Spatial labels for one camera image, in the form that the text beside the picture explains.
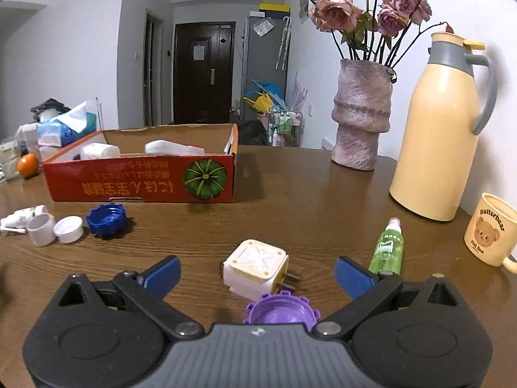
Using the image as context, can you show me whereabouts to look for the blue bottle cap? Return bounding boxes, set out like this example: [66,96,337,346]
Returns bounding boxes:
[86,203,129,238]

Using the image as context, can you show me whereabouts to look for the red cardboard box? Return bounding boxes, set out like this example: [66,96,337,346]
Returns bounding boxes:
[42,123,239,203]

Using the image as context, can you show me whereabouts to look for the wide white bottle cap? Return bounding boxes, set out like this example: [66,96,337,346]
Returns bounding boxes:
[53,215,85,244]

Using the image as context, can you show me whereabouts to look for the yellow watering can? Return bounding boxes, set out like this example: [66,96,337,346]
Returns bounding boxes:
[247,94,275,114]

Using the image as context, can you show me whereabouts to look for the pink textured vase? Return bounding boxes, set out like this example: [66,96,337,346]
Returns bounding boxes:
[331,59,397,171]

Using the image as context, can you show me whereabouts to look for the dark wooden door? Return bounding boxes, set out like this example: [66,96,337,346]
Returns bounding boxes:
[174,22,236,125]

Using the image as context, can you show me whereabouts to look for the small white spray bottle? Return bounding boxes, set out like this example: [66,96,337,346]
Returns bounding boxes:
[0,205,49,234]

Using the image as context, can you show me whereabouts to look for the purple feather decoration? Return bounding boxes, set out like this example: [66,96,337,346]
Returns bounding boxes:
[289,73,310,110]

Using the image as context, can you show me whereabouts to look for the blue tissue pack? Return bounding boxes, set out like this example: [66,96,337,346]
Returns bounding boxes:
[36,102,98,147]

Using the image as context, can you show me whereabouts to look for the white plastic bottle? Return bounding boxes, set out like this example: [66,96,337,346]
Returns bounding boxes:
[79,143,122,160]

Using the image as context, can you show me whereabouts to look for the folded white umbrella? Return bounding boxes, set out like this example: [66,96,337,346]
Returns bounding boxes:
[275,16,292,70]

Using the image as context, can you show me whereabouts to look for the white container in box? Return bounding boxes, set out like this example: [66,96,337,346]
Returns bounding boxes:
[144,140,206,155]

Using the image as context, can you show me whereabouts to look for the orange fruit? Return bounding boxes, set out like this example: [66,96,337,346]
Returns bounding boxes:
[17,154,40,178]

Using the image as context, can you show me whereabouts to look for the clear drinking glass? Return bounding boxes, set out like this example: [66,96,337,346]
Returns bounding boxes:
[0,137,23,181]

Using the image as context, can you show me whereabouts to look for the grey refrigerator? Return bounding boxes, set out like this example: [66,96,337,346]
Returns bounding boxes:
[241,15,288,120]

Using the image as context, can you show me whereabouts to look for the white plastic container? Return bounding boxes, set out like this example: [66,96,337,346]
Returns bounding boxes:
[38,144,61,162]

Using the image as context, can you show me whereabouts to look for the cream bear mug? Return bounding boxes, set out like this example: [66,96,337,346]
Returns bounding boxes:
[464,193,517,273]

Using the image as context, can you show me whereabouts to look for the white trolley cart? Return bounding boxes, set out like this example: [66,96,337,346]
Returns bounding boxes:
[267,106,303,148]

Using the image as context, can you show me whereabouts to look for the yellow box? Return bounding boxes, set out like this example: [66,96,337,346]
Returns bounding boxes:
[258,3,291,17]

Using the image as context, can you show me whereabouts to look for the dried pink roses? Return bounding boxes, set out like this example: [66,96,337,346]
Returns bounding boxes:
[235,0,469,67]

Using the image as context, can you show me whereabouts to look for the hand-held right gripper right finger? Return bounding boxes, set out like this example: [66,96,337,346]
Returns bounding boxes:
[312,255,462,341]

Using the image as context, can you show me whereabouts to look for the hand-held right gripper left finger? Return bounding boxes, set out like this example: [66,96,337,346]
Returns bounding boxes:
[54,255,205,341]

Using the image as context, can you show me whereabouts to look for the blue bag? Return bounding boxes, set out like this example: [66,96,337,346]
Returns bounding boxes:
[250,80,285,106]

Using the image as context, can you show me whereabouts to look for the cream thermos jug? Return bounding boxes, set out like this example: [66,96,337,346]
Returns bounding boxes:
[389,24,498,222]

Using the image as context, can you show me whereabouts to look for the purple bottle cap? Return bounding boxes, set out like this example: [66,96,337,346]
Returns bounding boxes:
[242,293,322,326]

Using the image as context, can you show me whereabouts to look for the tall white cylinder cap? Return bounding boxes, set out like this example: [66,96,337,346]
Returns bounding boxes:
[25,213,56,247]

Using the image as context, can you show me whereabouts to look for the green spray bottle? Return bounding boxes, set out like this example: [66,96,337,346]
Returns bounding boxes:
[367,217,405,275]

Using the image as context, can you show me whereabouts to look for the white power adapter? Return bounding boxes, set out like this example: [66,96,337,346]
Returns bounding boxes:
[222,239,301,300]

